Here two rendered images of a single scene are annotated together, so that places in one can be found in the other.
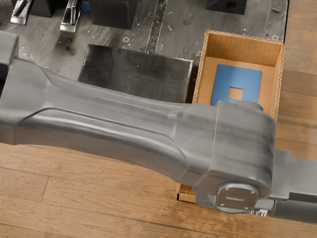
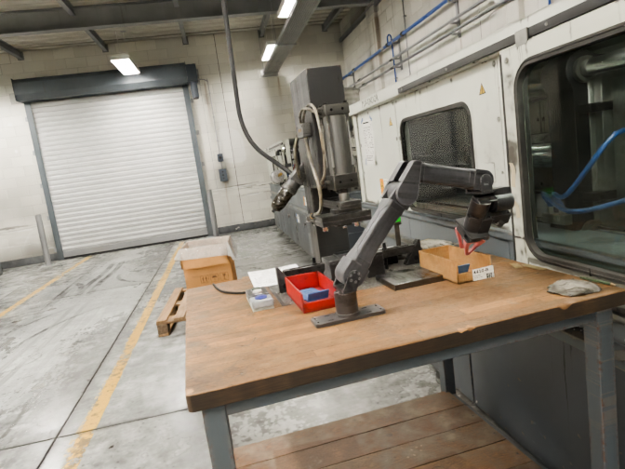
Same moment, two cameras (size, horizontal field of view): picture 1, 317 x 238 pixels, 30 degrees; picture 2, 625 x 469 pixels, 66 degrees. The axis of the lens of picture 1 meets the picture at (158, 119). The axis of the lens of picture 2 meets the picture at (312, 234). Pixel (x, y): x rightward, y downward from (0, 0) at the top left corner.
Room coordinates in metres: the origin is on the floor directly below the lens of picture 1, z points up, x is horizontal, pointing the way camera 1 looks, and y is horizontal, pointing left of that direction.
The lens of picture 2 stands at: (-0.85, 0.97, 1.34)
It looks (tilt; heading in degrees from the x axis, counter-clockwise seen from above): 9 degrees down; 335
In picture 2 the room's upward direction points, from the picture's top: 8 degrees counter-clockwise
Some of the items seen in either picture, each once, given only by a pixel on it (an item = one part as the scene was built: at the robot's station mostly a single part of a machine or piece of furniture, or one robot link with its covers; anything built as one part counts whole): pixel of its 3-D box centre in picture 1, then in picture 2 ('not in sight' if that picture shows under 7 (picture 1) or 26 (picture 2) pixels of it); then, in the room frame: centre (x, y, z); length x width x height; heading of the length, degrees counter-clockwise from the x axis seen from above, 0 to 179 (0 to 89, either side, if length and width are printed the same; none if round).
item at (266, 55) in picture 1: (234, 121); (454, 263); (0.39, -0.11, 0.93); 0.25 x 0.13 x 0.08; 168
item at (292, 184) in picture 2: not in sight; (291, 186); (0.94, 0.20, 1.25); 0.19 x 0.07 x 0.19; 78
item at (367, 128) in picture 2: not in sight; (367, 140); (2.00, -0.87, 1.41); 0.25 x 0.01 x 0.33; 165
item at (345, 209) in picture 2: not in sight; (333, 188); (0.72, 0.13, 1.22); 0.26 x 0.18 x 0.30; 168
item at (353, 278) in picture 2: not in sight; (346, 279); (0.29, 0.36, 1.00); 0.09 x 0.06 x 0.06; 171
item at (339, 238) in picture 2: not in sight; (321, 174); (0.90, 0.08, 1.28); 0.14 x 0.12 x 0.75; 78
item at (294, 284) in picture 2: not in sight; (312, 290); (0.52, 0.36, 0.93); 0.25 x 0.12 x 0.06; 168
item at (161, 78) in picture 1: (129, 97); (407, 277); (0.44, 0.04, 0.91); 0.17 x 0.16 x 0.02; 78
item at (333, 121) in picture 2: not in sight; (336, 147); (0.65, 0.14, 1.37); 0.11 x 0.09 x 0.30; 78
